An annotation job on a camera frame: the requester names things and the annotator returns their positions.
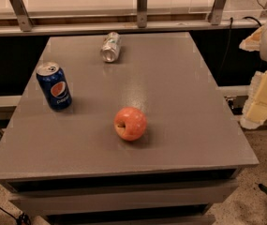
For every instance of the metal rail shelf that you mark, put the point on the metal rail shelf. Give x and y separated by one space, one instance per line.
95 25

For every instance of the middle metal bracket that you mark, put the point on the middle metal bracket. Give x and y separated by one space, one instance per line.
141 13

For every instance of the grey cabinet drawer unit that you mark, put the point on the grey cabinet drawer unit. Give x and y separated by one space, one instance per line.
158 198

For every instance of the left metal bracket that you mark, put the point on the left metal bracket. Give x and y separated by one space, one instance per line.
22 16

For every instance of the right metal bracket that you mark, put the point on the right metal bracket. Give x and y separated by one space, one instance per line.
215 17

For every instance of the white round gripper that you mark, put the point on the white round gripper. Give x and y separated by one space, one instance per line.
255 111

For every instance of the blue pepsi can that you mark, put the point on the blue pepsi can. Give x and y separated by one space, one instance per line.
53 83

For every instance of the white green soda can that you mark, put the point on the white green soda can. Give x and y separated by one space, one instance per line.
111 47

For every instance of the red apple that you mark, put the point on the red apple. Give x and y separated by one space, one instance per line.
130 123

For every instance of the metal bracket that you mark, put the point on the metal bracket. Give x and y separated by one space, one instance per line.
22 16
141 13
215 17

